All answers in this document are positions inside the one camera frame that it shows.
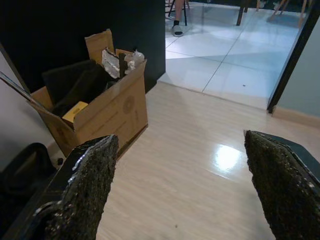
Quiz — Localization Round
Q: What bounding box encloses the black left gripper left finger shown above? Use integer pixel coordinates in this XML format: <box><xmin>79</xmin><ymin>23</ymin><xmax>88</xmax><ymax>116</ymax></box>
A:
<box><xmin>0</xmin><ymin>133</ymin><xmax>120</xmax><ymax>240</ymax></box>

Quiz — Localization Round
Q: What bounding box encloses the grey slipper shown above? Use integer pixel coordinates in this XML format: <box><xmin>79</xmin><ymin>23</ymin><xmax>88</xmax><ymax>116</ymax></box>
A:
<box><xmin>171</xmin><ymin>20</ymin><xmax>187</xmax><ymax>38</ymax></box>

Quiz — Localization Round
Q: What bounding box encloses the small yellow box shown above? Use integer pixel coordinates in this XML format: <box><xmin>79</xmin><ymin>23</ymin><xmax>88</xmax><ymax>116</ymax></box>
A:
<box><xmin>61</xmin><ymin>100</ymin><xmax>89</xmax><ymax>124</ymax></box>

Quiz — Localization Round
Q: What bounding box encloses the crumpled clear plastic wrap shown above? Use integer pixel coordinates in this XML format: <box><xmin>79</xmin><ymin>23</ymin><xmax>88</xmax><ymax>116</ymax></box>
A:
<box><xmin>101</xmin><ymin>48</ymin><xmax>146</xmax><ymax>79</ymax></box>

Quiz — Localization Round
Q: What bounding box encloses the black cloth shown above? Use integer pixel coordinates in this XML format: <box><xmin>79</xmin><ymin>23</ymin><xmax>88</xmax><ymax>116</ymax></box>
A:
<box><xmin>41</xmin><ymin>59</ymin><xmax>118</xmax><ymax>118</ymax></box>

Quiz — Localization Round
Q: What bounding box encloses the light wooden chair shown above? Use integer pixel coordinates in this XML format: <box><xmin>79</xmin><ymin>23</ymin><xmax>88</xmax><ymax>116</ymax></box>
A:
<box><xmin>268</xmin><ymin>0</ymin><xmax>311</xmax><ymax>29</ymax></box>

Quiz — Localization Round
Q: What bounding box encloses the dark wooden table leg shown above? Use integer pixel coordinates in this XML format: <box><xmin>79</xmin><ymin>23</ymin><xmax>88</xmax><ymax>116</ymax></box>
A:
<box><xmin>235</xmin><ymin>0</ymin><xmax>250</xmax><ymax>27</ymax></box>

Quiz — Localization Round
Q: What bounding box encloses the black door frame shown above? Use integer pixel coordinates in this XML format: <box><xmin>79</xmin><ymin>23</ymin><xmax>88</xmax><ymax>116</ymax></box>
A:
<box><xmin>266</xmin><ymin>7</ymin><xmax>320</xmax><ymax>115</ymax></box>

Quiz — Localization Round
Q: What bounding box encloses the person's bare leg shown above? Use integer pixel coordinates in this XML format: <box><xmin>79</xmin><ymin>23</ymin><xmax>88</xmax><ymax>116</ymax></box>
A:
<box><xmin>174</xmin><ymin>0</ymin><xmax>187</xmax><ymax>25</ymax></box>

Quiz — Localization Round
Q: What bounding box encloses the brown cardboard box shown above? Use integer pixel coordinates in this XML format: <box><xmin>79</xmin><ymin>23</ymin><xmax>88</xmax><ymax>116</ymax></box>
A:
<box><xmin>0</xmin><ymin>28</ymin><xmax>149</xmax><ymax>161</ymax></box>

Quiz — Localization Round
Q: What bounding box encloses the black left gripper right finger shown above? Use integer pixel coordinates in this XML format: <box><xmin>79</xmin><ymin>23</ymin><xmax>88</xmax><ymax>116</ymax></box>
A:
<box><xmin>244</xmin><ymin>129</ymin><xmax>320</xmax><ymax>240</ymax></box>

